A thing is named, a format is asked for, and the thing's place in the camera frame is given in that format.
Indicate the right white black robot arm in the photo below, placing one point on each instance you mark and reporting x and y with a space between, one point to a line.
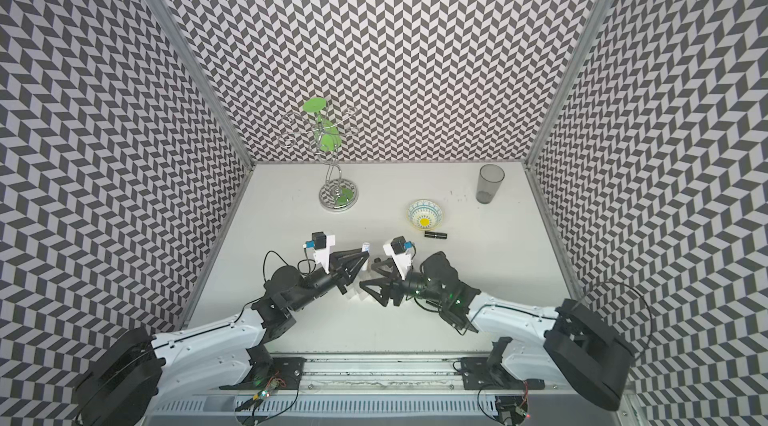
568 344

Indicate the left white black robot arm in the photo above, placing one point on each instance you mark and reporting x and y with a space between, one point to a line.
141 372

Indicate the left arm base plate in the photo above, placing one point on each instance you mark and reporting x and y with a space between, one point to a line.
263 367

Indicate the clear acrylic lipstick organizer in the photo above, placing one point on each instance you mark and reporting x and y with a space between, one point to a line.
368 274

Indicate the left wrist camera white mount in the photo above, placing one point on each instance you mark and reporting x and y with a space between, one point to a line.
321 246

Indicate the black lipstick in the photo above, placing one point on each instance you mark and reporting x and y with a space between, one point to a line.
435 235

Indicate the aluminium front rail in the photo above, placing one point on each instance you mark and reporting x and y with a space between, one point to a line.
336 374

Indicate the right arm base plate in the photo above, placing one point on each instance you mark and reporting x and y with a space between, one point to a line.
478 373

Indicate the chrome stand with green discs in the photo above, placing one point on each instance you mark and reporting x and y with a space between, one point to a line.
325 134

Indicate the grey ribbed drinking glass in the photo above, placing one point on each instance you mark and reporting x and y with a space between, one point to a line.
490 178

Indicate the yellow blue patterned bowl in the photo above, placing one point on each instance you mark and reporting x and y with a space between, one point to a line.
425 215

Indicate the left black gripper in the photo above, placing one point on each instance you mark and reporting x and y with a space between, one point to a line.
340 268

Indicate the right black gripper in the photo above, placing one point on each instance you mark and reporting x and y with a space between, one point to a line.
386 285

